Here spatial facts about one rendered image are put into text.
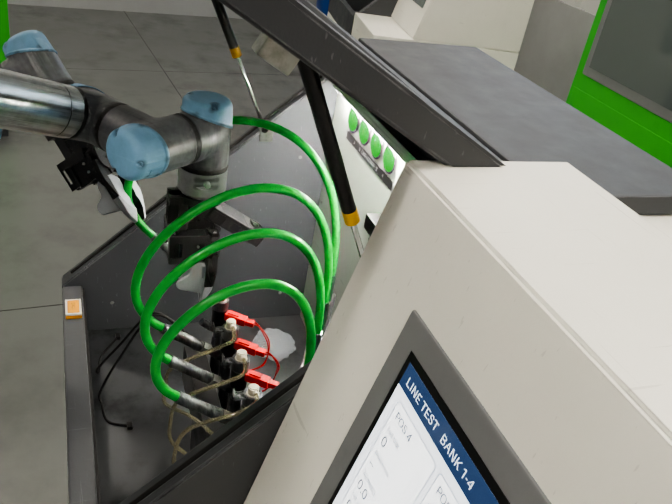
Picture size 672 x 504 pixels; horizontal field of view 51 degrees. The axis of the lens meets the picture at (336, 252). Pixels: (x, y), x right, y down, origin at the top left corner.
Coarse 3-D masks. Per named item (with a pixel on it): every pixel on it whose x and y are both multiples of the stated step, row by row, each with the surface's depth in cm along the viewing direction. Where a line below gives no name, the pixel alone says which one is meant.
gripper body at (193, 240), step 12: (168, 192) 109; (180, 192) 110; (168, 204) 109; (180, 204) 108; (192, 204) 107; (168, 216) 110; (204, 216) 111; (180, 228) 110; (192, 228) 111; (204, 228) 112; (216, 228) 112; (168, 240) 115; (180, 240) 109; (192, 240) 110; (204, 240) 111; (216, 240) 112; (168, 252) 112; (180, 252) 111; (192, 252) 112
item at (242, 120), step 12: (240, 120) 113; (252, 120) 113; (264, 120) 113; (276, 132) 114; (288, 132) 114; (300, 144) 115; (312, 156) 116; (324, 168) 117; (324, 180) 118; (336, 204) 120; (336, 216) 121; (144, 228) 124; (336, 228) 122; (336, 240) 123; (336, 252) 125; (336, 264) 126
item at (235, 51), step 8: (216, 0) 126; (216, 8) 127; (224, 8) 128; (224, 16) 128; (224, 24) 128; (224, 32) 130; (232, 32) 130; (232, 40) 130; (232, 48) 131; (232, 56) 132; (240, 56) 132; (240, 64) 134; (248, 80) 136; (248, 88) 136; (256, 104) 139; (256, 112) 140; (264, 136) 142; (272, 136) 143
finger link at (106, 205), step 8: (112, 176) 120; (120, 184) 121; (104, 192) 120; (120, 192) 119; (104, 200) 121; (112, 200) 120; (120, 200) 119; (128, 200) 120; (104, 208) 121; (112, 208) 121; (120, 208) 120; (128, 208) 120; (136, 208) 122; (128, 216) 121; (136, 216) 121
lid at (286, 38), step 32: (224, 0) 60; (256, 0) 61; (288, 0) 62; (288, 32) 63; (320, 32) 64; (288, 64) 68; (320, 64) 66; (352, 64) 67; (384, 64) 108; (352, 96) 69; (384, 96) 70; (416, 96) 71; (416, 128) 73; (448, 128) 74; (448, 160) 76; (480, 160) 78
